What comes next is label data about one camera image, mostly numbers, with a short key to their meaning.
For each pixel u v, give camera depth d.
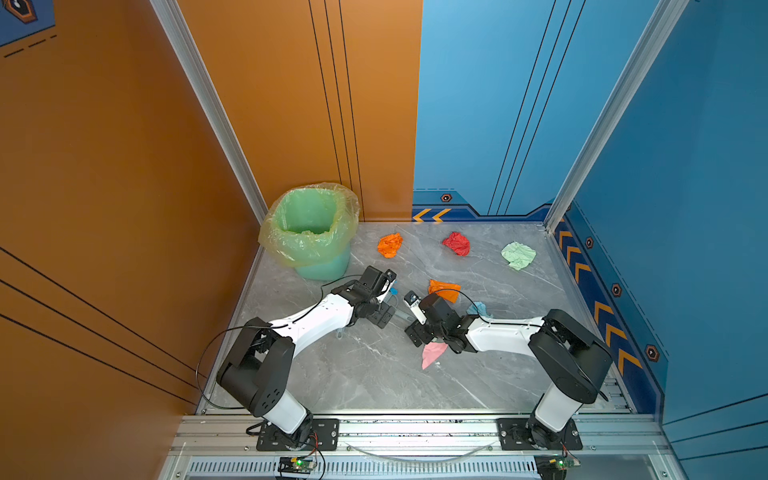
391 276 0.81
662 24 0.71
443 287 0.99
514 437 0.72
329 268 0.99
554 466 0.71
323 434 0.74
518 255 1.09
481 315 0.94
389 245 1.12
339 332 0.89
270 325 0.48
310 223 1.03
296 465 0.71
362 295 0.67
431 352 0.87
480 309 0.94
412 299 0.80
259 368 0.44
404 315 0.93
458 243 1.12
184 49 0.75
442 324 0.70
